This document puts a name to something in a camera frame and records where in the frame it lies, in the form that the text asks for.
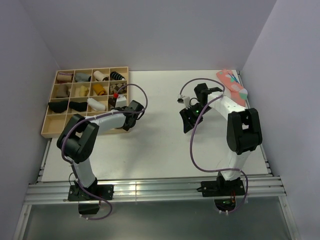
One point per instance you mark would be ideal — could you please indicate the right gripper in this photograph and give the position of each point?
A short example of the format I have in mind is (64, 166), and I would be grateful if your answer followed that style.
(185, 114)

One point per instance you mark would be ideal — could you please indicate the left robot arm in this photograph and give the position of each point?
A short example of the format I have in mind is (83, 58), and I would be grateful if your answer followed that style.
(78, 138)

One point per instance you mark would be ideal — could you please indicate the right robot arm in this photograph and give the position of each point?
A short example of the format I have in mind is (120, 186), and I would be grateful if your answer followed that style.
(243, 135)

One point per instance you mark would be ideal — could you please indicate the dark brown rolled sock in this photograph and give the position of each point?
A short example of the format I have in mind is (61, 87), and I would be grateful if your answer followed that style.
(112, 101)

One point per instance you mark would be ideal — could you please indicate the brown checkered rolled sock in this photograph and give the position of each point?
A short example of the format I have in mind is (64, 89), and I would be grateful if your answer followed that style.
(119, 87)

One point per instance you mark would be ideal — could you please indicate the white rolled sock third row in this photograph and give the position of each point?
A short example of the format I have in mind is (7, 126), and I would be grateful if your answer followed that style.
(95, 105)

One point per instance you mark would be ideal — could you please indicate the mustard yellow rolled sock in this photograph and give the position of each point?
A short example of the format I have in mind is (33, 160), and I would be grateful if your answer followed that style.
(99, 90)

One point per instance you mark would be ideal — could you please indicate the black white striped rolled sock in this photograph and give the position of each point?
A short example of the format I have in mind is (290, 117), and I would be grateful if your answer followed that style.
(116, 76)

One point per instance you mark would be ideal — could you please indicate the wooden compartment tray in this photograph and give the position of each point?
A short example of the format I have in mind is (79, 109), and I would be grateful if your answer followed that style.
(54, 124)

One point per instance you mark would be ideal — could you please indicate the white rolled sock top row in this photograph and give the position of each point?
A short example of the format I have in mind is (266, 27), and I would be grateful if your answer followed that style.
(99, 76)

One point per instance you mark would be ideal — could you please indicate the pink patterned sock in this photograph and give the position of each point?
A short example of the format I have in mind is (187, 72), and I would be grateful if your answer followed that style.
(237, 92)

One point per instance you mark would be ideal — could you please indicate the black rolled sock left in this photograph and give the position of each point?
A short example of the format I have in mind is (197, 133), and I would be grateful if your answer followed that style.
(58, 107)

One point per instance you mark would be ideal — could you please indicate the brown grey rolled sock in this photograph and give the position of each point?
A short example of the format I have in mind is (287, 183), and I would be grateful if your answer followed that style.
(62, 91)

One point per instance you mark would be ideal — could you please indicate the beige rolled sock purple trim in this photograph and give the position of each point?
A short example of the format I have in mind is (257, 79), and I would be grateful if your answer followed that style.
(63, 77)

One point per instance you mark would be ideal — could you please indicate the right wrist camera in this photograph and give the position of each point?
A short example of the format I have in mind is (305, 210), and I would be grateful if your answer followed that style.
(182, 99)

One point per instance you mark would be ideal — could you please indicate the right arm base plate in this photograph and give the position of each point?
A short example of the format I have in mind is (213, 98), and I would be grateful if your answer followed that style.
(222, 188)

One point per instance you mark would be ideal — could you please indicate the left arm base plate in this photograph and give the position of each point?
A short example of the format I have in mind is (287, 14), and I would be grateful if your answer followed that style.
(104, 191)

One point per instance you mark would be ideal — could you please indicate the aluminium rail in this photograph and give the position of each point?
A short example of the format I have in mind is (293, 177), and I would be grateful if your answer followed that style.
(153, 209)

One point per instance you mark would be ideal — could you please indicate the black box under rail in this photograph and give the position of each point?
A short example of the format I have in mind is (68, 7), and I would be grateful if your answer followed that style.
(88, 208)

